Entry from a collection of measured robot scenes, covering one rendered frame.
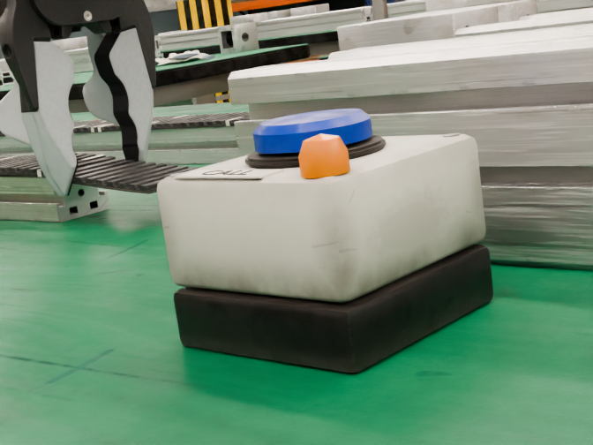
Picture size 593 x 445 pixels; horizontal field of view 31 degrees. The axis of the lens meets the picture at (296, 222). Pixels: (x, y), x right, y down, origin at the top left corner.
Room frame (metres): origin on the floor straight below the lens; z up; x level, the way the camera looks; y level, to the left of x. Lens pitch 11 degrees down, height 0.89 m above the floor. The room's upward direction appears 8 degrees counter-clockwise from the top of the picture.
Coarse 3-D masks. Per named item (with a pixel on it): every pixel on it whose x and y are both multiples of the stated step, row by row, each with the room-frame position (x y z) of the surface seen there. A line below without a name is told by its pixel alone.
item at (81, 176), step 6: (120, 162) 0.66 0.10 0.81; (126, 162) 0.66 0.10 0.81; (132, 162) 0.66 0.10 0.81; (138, 162) 0.66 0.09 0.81; (144, 162) 0.66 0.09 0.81; (96, 168) 0.65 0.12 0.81; (102, 168) 0.65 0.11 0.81; (108, 168) 0.65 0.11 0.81; (114, 168) 0.65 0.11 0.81; (120, 168) 0.65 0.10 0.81; (78, 174) 0.64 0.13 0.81; (84, 174) 0.64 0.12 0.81; (90, 174) 0.63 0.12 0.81; (96, 174) 0.64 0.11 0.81; (78, 180) 0.63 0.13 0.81; (84, 180) 0.63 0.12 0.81
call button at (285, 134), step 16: (320, 112) 0.36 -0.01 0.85; (336, 112) 0.35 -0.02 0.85; (352, 112) 0.35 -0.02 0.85; (256, 128) 0.36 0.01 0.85; (272, 128) 0.34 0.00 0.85; (288, 128) 0.34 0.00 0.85; (304, 128) 0.34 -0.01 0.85; (320, 128) 0.34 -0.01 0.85; (336, 128) 0.34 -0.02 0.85; (352, 128) 0.34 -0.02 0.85; (368, 128) 0.35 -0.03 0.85; (256, 144) 0.35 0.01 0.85; (272, 144) 0.34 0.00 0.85; (288, 144) 0.34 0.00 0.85
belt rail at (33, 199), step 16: (0, 176) 0.70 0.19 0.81; (16, 176) 0.68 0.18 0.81; (0, 192) 0.70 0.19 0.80; (16, 192) 0.69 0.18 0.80; (32, 192) 0.67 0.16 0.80; (48, 192) 0.66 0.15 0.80; (80, 192) 0.68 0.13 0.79; (96, 192) 0.68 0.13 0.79; (0, 208) 0.70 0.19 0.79; (16, 208) 0.69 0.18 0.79; (32, 208) 0.68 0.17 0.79; (48, 208) 0.66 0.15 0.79; (64, 208) 0.66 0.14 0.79; (80, 208) 0.67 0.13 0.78; (96, 208) 0.68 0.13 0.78
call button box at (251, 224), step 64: (192, 192) 0.34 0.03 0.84; (256, 192) 0.32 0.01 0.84; (320, 192) 0.30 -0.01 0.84; (384, 192) 0.32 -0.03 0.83; (448, 192) 0.34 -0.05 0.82; (192, 256) 0.34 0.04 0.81; (256, 256) 0.32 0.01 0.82; (320, 256) 0.31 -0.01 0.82; (384, 256) 0.32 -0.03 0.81; (448, 256) 0.35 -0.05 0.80; (192, 320) 0.35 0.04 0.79; (256, 320) 0.33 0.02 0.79; (320, 320) 0.31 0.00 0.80; (384, 320) 0.31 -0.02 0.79; (448, 320) 0.34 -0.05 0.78
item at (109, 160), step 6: (108, 156) 0.68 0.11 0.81; (114, 156) 0.68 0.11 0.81; (84, 162) 0.67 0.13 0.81; (90, 162) 0.67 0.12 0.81; (96, 162) 0.67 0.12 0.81; (102, 162) 0.67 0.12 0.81; (108, 162) 0.67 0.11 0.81; (114, 162) 0.67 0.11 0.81; (78, 168) 0.66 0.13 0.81; (84, 168) 0.65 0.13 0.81; (90, 168) 0.66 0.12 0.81
